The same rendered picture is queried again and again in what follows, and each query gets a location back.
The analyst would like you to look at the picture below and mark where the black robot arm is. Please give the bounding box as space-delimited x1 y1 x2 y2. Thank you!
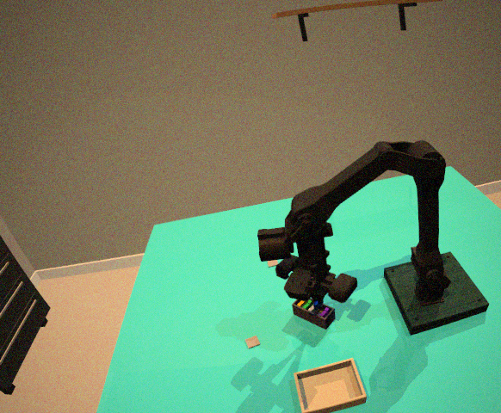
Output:
257 140 451 306

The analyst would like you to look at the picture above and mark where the orange shallow tray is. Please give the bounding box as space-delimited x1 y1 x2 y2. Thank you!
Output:
294 358 367 413

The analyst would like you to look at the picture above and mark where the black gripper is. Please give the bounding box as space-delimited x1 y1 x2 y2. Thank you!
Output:
275 250 358 304

